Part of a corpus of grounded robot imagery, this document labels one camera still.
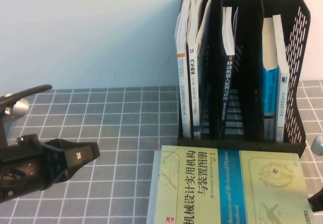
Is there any thick black cable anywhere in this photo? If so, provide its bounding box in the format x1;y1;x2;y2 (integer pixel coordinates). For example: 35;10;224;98
0;84;53;106

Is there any blue spine book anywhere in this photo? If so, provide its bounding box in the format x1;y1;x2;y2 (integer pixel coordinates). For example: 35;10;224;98
261;17;281;142

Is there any white spine thin book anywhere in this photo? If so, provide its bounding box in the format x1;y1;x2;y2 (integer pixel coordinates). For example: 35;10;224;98
272;14;290;143

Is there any grey white-checked tablecloth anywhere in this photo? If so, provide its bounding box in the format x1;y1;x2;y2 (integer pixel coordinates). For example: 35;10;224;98
0;80;323;224

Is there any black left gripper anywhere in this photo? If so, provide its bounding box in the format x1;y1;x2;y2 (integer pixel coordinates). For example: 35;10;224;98
0;134;101;205

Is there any yellow mechanical design book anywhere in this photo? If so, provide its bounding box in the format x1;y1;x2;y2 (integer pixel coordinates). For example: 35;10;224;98
150;145;316;224

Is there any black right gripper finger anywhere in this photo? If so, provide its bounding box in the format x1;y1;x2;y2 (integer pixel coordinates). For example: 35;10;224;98
307;190;323;213

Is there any white book orange-striped spine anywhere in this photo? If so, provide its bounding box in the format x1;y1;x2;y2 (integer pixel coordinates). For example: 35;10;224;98
175;0;193;138

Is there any black spine robotics book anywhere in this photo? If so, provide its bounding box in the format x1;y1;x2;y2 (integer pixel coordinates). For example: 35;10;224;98
221;6;239;140

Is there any black perforated book stand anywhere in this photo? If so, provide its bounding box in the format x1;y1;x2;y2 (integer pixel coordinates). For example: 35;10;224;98
176;0;313;157

